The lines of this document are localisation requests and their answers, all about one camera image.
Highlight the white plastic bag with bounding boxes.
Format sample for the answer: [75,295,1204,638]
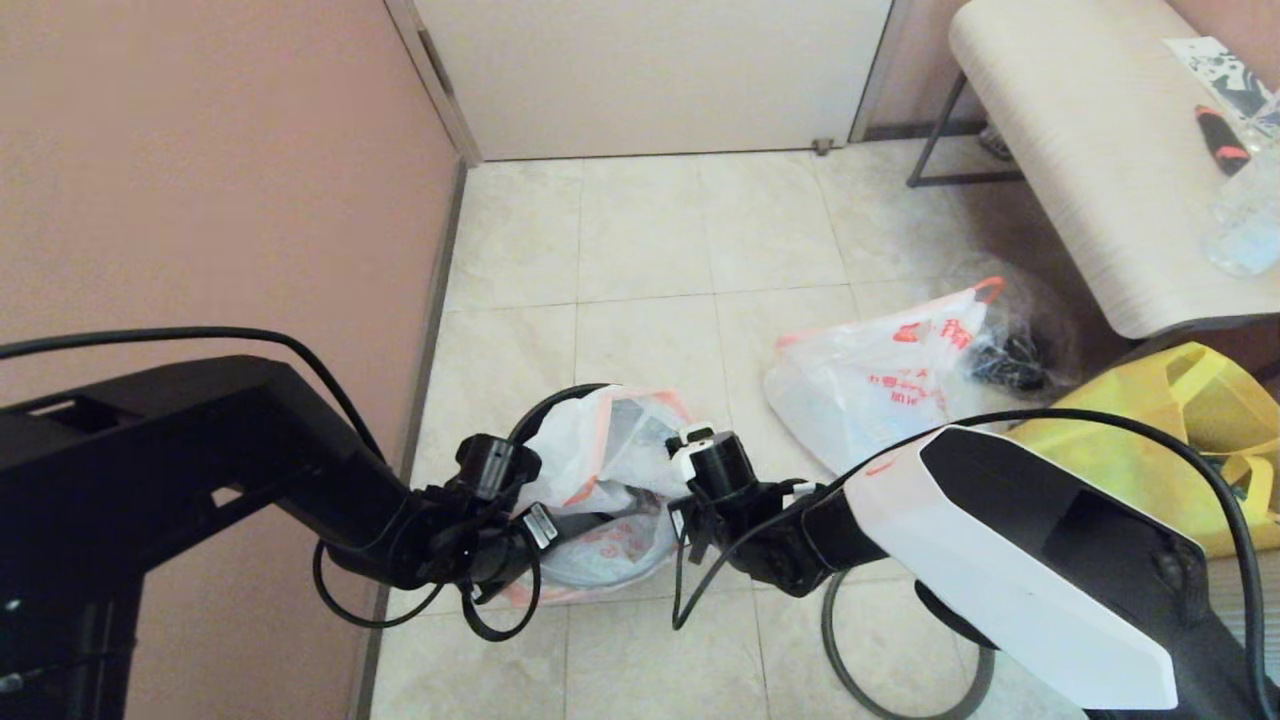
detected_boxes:
[503,384,695,609]

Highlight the grey bin ring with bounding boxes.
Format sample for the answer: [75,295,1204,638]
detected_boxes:
[822,568,996,720]

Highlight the black trash bin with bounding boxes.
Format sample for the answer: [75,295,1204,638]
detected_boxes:
[507,382,691,606]

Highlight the used trash bag red print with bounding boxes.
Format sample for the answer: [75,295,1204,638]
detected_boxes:
[764,277,1007,478]

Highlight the clear bag with dark items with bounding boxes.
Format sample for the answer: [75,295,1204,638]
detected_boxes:
[940,255,1083,396]

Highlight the yellow tote bag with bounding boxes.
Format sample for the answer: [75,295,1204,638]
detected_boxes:
[1008,342,1280,559]

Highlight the white door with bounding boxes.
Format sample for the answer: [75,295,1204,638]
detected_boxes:
[413,0,894,163]

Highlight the light wood-grain bench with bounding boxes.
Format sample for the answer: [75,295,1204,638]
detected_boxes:
[948,0,1280,341]

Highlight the clear plastic bottle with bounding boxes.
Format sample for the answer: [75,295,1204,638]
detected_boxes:
[1205,145,1280,279]

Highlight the black orange tool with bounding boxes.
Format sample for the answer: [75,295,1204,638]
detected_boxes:
[1197,104,1251,177]

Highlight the black white printed paper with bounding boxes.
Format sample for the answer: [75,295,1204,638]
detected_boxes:
[1165,36,1280,121]

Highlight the right wrist camera unit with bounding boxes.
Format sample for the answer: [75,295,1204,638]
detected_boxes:
[665,424,763,501]

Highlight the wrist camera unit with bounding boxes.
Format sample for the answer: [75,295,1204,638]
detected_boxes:
[455,432,544,503]
[665,424,763,501]

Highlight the left wrist camera unit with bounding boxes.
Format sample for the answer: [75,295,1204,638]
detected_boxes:
[455,432,544,503]

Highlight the thin black left gripper cable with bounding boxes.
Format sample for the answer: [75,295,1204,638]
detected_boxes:
[311,535,547,644]

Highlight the dark wall baseboard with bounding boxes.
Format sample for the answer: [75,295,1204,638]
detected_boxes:
[862,119,986,144]
[350,160,471,720]

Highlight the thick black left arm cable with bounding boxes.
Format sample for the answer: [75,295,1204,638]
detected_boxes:
[0,326,388,463]

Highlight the black metal bench frame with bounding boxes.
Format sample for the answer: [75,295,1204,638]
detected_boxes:
[907,72,1023,189]

